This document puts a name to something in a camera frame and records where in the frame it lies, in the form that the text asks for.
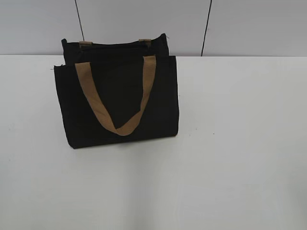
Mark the black tote bag tan handles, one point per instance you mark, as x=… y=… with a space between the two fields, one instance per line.
x=117 y=93

